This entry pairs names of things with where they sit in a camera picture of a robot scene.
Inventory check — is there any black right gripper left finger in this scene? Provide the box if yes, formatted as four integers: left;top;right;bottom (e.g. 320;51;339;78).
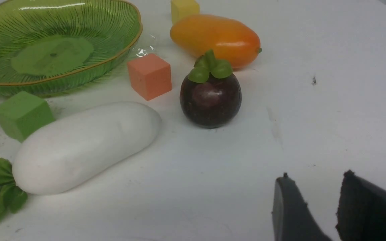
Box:
272;172;331;241

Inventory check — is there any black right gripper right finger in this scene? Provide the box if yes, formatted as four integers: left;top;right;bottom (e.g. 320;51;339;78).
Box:
336;170;386;241

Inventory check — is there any dark purple mangosteen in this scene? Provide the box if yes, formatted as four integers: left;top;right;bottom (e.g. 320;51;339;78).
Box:
179;49;242;129

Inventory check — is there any orange yellow mango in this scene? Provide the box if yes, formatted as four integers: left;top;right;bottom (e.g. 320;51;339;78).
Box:
170;14;262;70

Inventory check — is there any white radish with leaves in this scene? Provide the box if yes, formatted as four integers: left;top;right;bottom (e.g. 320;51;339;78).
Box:
0;102;162;221

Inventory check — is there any salmon orange foam cube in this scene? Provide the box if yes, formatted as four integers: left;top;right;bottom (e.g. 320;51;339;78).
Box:
127;53;172;101

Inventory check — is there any yellow foam cube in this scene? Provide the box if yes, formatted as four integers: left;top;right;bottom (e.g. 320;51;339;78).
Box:
170;0;200;24

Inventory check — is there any green foam cube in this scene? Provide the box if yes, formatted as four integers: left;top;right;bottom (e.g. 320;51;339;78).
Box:
0;91;55;142

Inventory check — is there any green glass leaf plate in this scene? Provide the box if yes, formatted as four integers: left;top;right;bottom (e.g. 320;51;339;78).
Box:
0;0;143;96

